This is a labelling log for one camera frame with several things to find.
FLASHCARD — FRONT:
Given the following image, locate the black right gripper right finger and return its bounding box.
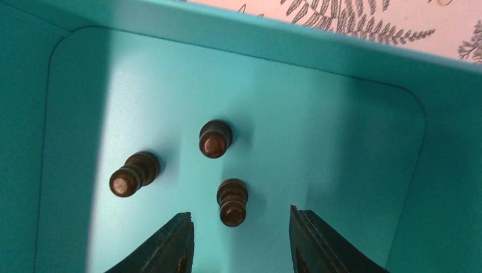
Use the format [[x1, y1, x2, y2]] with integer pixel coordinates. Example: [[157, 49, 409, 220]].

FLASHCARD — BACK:
[[289, 205, 387, 273]]

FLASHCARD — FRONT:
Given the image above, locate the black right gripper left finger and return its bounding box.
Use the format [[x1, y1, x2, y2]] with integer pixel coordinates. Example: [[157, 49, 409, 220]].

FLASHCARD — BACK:
[[108, 212, 194, 273]]

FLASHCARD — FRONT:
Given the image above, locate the dark chess piece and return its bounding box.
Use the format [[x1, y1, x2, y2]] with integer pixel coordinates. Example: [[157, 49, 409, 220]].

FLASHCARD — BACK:
[[199, 119, 233, 159], [216, 178, 249, 228], [109, 151, 161, 197]]

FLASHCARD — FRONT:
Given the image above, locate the teal plastic tray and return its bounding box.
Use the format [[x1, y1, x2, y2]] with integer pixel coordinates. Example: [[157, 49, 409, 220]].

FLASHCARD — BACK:
[[1, 1, 481, 272]]

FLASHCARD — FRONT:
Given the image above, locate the floral patterned table mat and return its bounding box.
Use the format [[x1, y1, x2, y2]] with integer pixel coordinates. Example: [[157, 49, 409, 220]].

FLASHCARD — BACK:
[[198, 0, 481, 65]]

